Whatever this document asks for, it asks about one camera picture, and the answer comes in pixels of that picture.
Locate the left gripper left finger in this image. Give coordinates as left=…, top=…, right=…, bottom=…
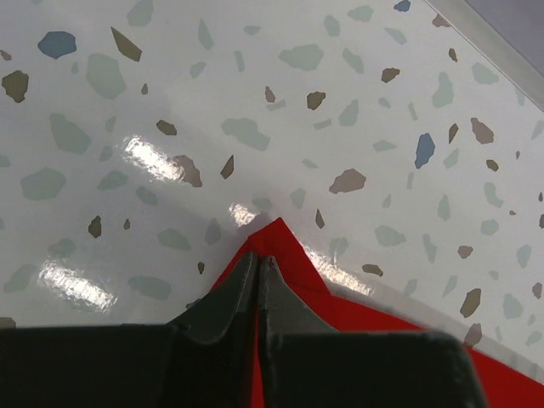
left=1, top=252, right=258, bottom=407

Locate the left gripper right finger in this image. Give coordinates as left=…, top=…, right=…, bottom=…
left=258, top=257, right=487, bottom=407

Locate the red t shirt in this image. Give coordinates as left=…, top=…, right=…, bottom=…
left=212, top=218, right=543, bottom=407

